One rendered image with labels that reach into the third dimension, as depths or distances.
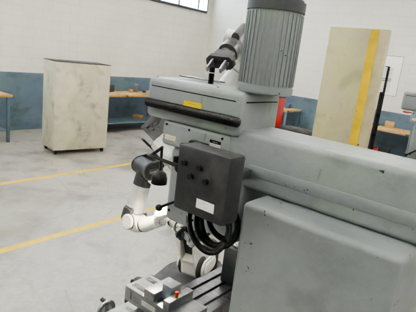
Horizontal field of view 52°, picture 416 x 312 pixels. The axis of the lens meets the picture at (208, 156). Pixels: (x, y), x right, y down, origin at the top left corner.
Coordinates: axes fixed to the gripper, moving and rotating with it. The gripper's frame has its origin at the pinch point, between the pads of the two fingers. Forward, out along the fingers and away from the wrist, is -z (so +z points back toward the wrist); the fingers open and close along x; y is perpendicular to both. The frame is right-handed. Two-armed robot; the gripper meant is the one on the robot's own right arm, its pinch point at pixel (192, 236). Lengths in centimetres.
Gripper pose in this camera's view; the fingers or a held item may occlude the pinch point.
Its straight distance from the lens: 187.6
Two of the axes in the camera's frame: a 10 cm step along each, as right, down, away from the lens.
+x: 9.0, 0.0, 4.4
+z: -4.3, -2.7, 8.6
